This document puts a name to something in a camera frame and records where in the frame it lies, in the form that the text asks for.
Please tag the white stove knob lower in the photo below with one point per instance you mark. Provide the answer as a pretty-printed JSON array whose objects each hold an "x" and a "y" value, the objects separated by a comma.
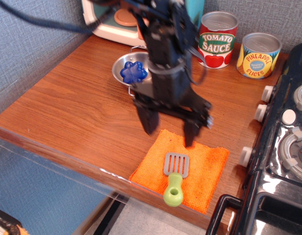
[{"x": 245, "y": 155}]

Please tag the blue flower-shaped toy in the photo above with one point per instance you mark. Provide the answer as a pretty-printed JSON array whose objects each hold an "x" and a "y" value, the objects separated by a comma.
[{"x": 133, "y": 72}]

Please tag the black toy stove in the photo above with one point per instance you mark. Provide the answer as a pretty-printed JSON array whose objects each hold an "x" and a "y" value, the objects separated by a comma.
[{"x": 271, "y": 203}]

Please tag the tomato sauce can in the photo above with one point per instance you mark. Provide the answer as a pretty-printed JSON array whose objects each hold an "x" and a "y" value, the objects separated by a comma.
[{"x": 217, "y": 37}]

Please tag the pineapple slices can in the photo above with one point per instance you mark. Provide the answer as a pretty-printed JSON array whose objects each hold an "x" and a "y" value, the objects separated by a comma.
[{"x": 258, "y": 55}]

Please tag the white stove knob middle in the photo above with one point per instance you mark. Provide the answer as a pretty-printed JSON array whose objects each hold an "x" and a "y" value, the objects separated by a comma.
[{"x": 260, "y": 112}]

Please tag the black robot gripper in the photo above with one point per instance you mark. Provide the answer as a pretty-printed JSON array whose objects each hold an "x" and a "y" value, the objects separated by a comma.
[{"x": 170, "y": 92}]

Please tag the white stove knob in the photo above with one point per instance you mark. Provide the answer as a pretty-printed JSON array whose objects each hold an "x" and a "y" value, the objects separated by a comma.
[
  {"x": 266, "y": 94},
  {"x": 260, "y": 112},
  {"x": 245, "y": 155}
]

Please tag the toy microwave teal and cream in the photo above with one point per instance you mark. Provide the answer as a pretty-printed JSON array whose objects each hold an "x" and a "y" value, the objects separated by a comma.
[{"x": 109, "y": 28}]

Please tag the orange toy plate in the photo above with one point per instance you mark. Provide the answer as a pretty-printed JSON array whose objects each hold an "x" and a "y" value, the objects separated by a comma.
[{"x": 124, "y": 18}]

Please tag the small steel bowl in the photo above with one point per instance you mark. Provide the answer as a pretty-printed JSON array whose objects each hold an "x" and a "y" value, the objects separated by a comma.
[{"x": 132, "y": 57}]

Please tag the white stove knob upper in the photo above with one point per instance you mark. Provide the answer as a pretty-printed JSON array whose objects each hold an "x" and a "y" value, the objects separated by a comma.
[{"x": 266, "y": 94}]

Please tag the grey spatula green handle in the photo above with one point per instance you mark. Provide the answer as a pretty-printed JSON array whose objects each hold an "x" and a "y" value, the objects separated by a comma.
[{"x": 176, "y": 168}]

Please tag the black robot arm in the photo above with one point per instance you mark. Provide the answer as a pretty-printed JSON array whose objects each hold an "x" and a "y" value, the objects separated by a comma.
[{"x": 170, "y": 36}]

